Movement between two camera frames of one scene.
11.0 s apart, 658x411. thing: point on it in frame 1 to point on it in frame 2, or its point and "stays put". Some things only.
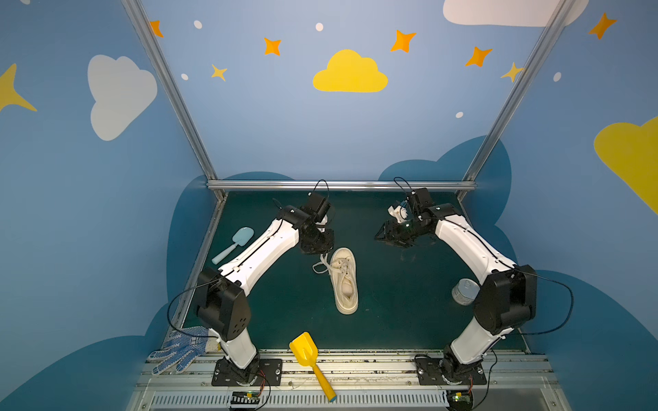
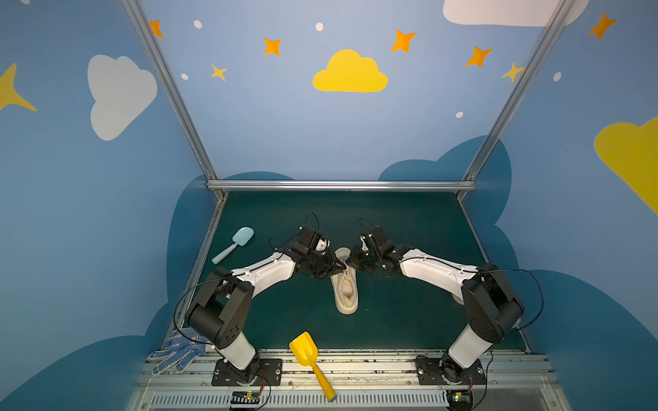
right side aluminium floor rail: (467, 212) stays put
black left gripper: (317, 241) to (323, 261)
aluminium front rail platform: (517, 382) stays put
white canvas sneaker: (343, 271) stays put
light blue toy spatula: (242, 237) stays put
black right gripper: (397, 232) to (367, 259)
